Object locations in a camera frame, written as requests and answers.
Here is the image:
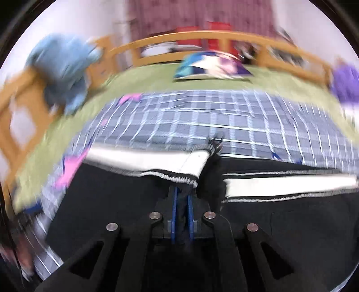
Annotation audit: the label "red chair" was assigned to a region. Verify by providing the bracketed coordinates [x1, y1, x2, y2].
[208, 21, 234, 52]
[175, 26, 201, 48]

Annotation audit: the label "colourful geometric pillow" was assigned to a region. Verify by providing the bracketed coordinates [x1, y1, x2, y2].
[173, 51, 254, 82]

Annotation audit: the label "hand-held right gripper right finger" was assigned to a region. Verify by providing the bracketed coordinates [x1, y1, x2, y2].
[186, 193, 320, 292]

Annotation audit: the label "grey plaid blanket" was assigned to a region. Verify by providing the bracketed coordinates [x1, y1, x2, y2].
[17, 90, 359, 281]

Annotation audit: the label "purple plush toy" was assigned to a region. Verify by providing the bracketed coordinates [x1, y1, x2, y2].
[329, 59, 359, 106]

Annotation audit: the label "black pants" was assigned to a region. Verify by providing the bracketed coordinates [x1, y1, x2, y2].
[45, 135, 359, 292]

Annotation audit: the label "green bed sheet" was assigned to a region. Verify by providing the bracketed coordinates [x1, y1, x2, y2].
[13, 63, 359, 214]

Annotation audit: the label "maroon patterned curtain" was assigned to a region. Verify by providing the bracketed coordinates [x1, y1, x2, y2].
[126, 0, 281, 38]

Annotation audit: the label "light blue fleece blanket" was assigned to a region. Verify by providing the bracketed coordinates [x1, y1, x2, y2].
[25, 34, 101, 116]

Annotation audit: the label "wooden bed frame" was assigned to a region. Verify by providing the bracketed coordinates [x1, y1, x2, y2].
[0, 30, 337, 203]

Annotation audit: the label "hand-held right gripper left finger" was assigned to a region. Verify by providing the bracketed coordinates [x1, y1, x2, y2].
[35, 186, 180, 292]

